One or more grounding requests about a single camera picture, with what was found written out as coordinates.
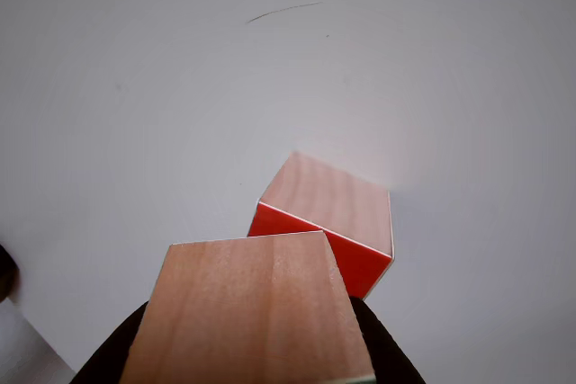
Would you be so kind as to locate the pale wooden cube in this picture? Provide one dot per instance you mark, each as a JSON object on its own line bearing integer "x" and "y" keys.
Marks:
{"x": 252, "y": 312}

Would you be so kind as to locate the wooden cube with red sides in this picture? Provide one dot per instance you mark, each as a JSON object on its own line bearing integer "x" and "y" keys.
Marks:
{"x": 333, "y": 208}

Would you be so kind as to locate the dark round object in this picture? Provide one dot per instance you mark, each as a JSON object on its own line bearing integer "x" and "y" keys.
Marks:
{"x": 6, "y": 274}

